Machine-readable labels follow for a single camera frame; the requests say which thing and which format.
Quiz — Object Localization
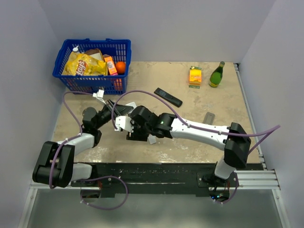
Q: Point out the yellow orange sponge pack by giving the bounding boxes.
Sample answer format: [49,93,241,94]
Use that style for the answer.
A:
[189,66,202,88]

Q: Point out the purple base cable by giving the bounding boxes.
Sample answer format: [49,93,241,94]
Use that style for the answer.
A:
[212,172,240,204]
[80,176,131,211]

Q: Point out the black remote control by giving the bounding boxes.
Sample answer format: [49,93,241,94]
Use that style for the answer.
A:
[154,87,183,107]

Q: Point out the green glass bottle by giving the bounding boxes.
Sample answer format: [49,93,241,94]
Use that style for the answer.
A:
[209,61,225,87]

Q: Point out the blue plastic shopping basket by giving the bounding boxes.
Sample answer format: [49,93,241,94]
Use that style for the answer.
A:
[53,38,132,95]

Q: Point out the white battery cover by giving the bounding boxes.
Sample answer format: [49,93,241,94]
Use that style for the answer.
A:
[148,135,156,145]

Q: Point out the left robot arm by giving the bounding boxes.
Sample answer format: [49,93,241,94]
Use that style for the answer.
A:
[32,100,136,188]

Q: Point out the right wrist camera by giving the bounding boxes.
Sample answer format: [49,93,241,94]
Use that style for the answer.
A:
[115,116,133,133]

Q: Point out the yellow chips bag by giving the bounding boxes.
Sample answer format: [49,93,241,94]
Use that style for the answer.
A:
[62,52,107,76]

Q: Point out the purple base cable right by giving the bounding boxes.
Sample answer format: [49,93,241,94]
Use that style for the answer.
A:
[212,172,240,204]

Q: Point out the brown bread bag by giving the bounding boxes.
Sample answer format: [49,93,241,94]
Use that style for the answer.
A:
[85,48,104,62]

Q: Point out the grey remote control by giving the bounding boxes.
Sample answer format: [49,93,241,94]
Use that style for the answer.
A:
[203,112,215,125]

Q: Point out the orange fruit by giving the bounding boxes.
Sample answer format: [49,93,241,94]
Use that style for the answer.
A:
[115,61,126,74]

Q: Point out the white remote control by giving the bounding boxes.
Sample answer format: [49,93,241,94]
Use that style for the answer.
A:
[126,102,137,109]

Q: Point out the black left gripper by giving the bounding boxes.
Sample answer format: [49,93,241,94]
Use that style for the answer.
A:
[95,100,133,130]

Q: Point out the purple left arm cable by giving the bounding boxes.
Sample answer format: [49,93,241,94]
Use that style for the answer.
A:
[48,91,98,190]

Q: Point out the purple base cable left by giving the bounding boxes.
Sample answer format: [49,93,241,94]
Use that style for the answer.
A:
[80,176,131,211]

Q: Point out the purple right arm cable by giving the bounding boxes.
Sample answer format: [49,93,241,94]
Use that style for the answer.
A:
[111,90,281,155]

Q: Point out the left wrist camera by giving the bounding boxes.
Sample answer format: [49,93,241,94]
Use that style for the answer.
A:
[92,89,106,105]

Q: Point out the aluminium rail frame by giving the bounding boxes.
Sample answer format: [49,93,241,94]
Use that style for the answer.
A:
[18,63,292,228]

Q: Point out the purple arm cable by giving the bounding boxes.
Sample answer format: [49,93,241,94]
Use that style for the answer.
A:
[111,90,281,155]
[48,91,98,190]

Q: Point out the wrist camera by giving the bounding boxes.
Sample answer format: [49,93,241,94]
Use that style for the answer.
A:
[92,89,106,105]
[115,116,133,133]

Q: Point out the orange juice carton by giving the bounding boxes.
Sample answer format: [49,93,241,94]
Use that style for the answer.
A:
[103,54,118,76]

